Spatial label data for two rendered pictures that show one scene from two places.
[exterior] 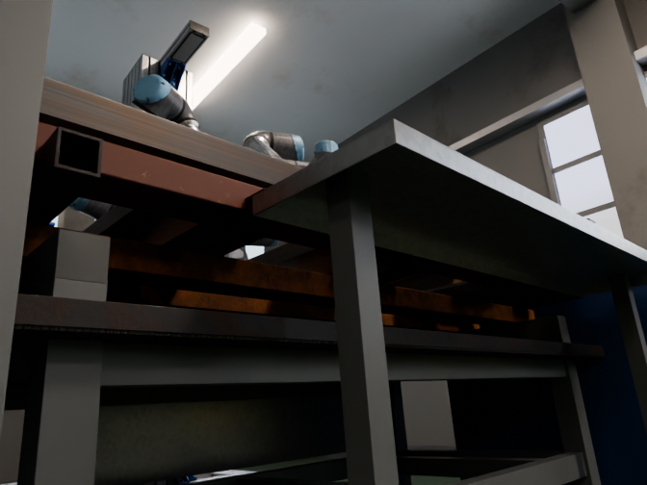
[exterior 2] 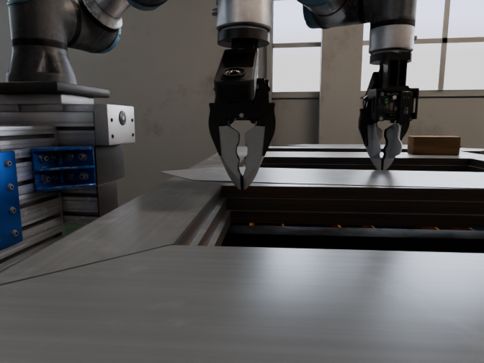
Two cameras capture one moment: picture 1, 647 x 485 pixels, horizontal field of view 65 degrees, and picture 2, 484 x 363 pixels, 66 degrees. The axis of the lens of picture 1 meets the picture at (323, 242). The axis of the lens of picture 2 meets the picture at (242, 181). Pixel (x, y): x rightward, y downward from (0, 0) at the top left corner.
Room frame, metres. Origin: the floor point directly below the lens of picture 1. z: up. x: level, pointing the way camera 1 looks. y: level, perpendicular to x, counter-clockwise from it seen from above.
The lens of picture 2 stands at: (1.05, 0.63, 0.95)
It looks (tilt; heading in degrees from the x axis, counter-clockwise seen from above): 9 degrees down; 319
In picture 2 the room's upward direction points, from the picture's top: straight up
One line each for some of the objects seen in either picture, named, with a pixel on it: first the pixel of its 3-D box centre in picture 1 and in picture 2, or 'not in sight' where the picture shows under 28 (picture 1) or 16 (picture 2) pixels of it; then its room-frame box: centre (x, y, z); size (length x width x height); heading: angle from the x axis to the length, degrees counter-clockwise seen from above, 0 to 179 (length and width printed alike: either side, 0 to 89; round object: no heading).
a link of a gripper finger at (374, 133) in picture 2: not in sight; (377, 148); (1.42, -0.01, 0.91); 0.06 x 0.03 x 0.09; 135
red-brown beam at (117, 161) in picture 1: (405, 247); not in sight; (1.11, -0.18, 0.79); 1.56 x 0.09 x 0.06; 135
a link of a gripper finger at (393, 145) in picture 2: not in sight; (394, 148); (1.40, -0.04, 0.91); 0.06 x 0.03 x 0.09; 135
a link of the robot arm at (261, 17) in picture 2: not in sight; (241, 18); (1.46, 0.28, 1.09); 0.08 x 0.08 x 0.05
